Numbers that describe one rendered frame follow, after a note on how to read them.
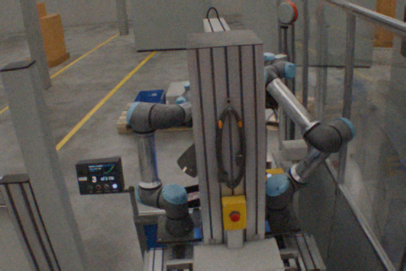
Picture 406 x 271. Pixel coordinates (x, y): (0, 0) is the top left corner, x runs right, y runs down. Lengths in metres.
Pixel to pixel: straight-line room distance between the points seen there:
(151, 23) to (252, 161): 8.63
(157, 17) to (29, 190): 9.26
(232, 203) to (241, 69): 0.49
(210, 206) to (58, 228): 0.90
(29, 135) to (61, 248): 0.23
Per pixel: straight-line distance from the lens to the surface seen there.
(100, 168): 2.34
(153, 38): 10.02
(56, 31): 10.49
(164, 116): 1.78
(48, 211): 0.73
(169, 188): 1.96
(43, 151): 0.67
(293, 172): 2.02
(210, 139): 1.41
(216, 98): 1.35
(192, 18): 9.69
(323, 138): 1.69
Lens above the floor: 2.33
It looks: 26 degrees down
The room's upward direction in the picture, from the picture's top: 5 degrees counter-clockwise
